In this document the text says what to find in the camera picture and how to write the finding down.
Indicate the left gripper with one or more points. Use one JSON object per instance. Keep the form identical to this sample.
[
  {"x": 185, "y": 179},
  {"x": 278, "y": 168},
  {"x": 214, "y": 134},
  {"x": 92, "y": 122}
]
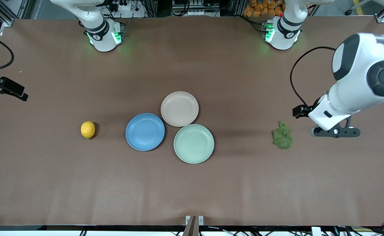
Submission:
[{"x": 304, "y": 110}]

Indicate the green lettuce leaf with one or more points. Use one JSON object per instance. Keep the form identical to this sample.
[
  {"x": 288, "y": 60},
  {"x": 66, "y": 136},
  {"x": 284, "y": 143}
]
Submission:
[{"x": 283, "y": 137}]

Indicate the yellow lemon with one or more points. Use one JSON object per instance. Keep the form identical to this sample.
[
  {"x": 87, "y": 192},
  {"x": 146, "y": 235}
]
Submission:
[{"x": 87, "y": 130}]

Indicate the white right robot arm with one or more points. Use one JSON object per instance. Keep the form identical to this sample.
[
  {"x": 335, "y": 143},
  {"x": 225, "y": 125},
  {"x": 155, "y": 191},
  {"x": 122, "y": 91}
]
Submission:
[{"x": 100, "y": 32}]

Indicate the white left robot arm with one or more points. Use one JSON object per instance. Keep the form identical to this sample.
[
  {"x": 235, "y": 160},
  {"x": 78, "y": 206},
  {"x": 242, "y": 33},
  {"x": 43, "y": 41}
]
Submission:
[{"x": 358, "y": 65}]

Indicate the light green plate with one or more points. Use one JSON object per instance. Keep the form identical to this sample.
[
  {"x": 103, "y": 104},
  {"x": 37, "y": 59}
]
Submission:
[{"x": 193, "y": 144}]

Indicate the small white box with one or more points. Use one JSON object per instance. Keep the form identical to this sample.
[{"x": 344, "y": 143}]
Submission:
[{"x": 316, "y": 231}]

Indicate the beige plate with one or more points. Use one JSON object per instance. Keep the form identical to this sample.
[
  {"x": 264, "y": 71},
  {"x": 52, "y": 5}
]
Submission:
[{"x": 179, "y": 108}]

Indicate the white power strip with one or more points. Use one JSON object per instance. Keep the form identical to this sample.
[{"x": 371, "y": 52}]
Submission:
[{"x": 123, "y": 6}]

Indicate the blue plate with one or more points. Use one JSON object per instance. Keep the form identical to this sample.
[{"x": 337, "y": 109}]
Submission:
[{"x": 145, "y": 132}]

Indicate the white electronics box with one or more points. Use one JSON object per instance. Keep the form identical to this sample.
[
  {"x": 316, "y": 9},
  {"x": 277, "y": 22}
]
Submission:
[{"x": 195, "y": 6}]

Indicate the metal table edge bracket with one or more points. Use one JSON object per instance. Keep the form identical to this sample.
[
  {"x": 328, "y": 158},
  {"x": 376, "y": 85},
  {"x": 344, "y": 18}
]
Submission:
[{"x": 192, "y": 226}]

